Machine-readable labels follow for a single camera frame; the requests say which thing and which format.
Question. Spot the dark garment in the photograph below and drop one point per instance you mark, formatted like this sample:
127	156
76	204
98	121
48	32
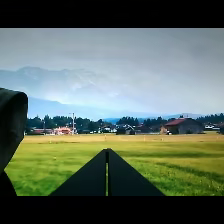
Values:
11	123

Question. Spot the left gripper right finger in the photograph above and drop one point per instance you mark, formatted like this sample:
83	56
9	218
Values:
125	180

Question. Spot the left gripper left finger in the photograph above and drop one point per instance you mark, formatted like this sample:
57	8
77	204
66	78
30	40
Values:
90	180

